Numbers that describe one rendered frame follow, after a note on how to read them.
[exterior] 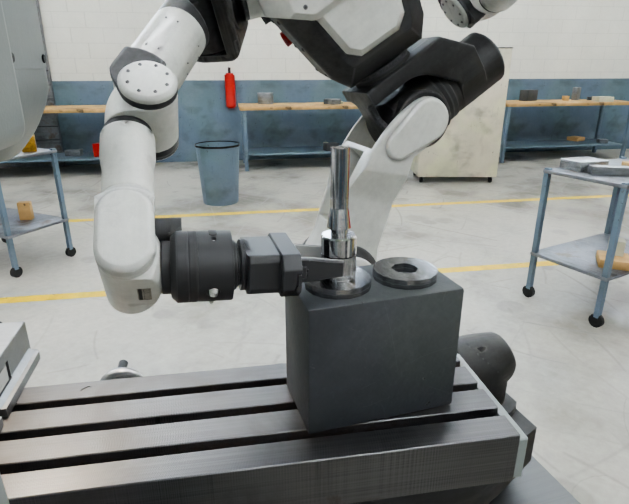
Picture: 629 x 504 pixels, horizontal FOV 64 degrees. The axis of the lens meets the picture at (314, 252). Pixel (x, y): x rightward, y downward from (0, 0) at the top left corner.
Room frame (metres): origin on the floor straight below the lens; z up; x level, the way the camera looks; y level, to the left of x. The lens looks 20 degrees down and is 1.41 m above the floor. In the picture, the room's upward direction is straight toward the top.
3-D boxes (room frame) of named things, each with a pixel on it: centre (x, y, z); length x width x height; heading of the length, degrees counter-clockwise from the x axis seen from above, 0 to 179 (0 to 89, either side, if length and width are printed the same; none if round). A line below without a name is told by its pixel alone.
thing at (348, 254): (0.63, -0.03, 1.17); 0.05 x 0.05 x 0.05
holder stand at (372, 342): (0.64, -0.08, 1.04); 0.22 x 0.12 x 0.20; 107
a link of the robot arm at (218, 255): (0.59, 0.09, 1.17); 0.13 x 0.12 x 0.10; 15
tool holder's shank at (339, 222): (0.63, -0.03, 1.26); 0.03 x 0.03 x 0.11
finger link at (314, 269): (0.59, -0.01, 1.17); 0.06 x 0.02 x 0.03; 105
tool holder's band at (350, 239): (0.63, -0.03, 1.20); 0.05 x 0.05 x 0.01
